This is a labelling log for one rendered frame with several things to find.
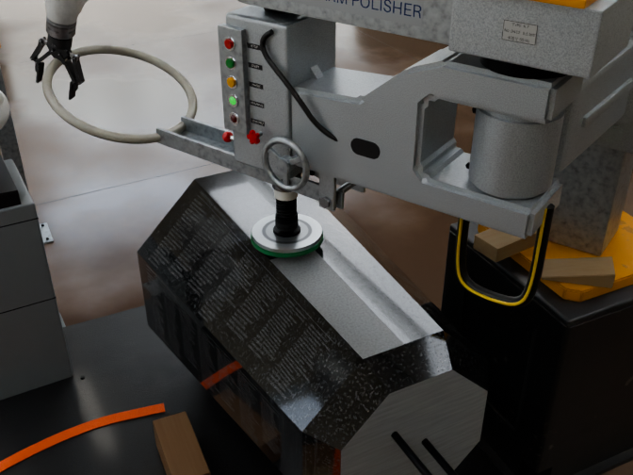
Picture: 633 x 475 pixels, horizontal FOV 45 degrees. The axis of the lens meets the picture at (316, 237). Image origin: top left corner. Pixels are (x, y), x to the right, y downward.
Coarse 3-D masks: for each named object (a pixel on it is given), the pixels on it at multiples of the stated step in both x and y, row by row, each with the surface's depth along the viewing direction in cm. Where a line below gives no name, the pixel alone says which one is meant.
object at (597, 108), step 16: (624, 48) 191; (608, 64) 182; (624, 64) 191; (592, 80) 175; (608, 80) 184; (624, 80) 195; (592, 96) 179; (608, 96) 188; (624, 96) 200; (576, 112) 173; (592, 112) 180; (608, 112) 193; (624, 112) 206; (576, 128) 177; (592, 128) 187; (608, 128) 199; (560, 144) 176; (576, 144) 181; (560, 160) 178
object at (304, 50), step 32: (256, 32) 189; (288, 32) 184; (320, 32) 195; (288, 64) 188; (320, 64) 200; (256, 96) 198; (288, 96) 193; (256, 128) 204; (288, 128) 197; (256, 160) 209
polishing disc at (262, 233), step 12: (300, 216) 238; (252, 228) 231; (264, 228) 231; (300, 228) 231; (312, 228) 231; (264, 240) 226; (276, 240) 226; (288, 240) 226; (300, 240) 226; (312, 240) 226; (276, 252) 222; (288, 252) 222
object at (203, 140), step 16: (160, 128) 236; (192, 128) 242; (208, 128) 238; (176, 144) 233; (192, 144) 229; (208, 144) 236; (224, 144) 237; (208, 160) 228; (224, 160) 224; (256, 176) 219; (304, 192) 211; (336, 192) 204
